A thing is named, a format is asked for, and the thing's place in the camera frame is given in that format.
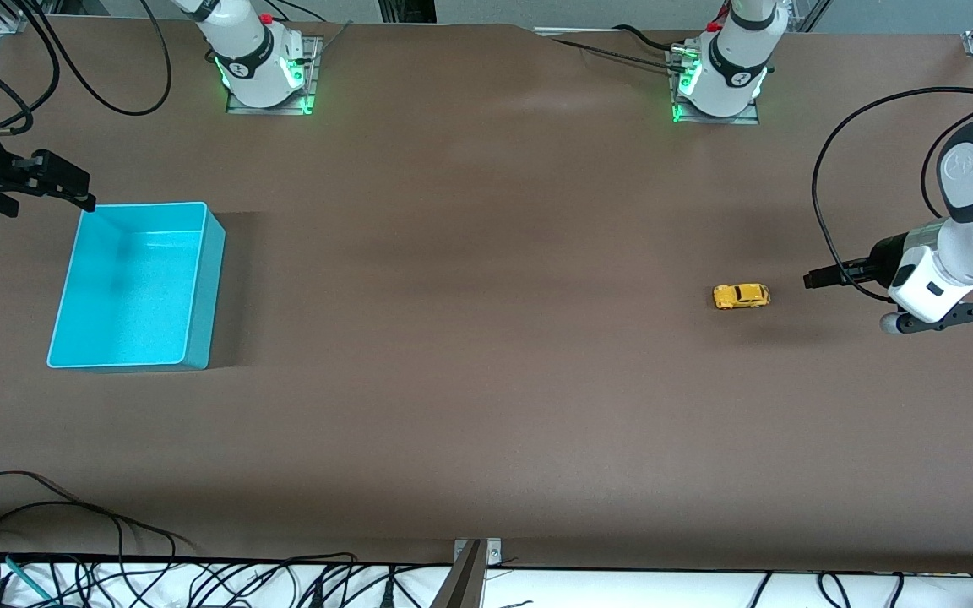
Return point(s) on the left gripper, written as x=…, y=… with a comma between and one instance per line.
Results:
x=882, y=254

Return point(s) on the yellow beetle toy car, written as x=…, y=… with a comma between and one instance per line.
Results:
x=740, y=295

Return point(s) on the cyan plastic bin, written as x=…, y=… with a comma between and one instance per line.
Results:
x=132, y=295

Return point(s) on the grey metal bar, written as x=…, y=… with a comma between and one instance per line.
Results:
x=461, y=587

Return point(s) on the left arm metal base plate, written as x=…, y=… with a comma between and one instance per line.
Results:
x=723, y=120

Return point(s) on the metal table bracket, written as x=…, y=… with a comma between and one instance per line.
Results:
x=493, y=550

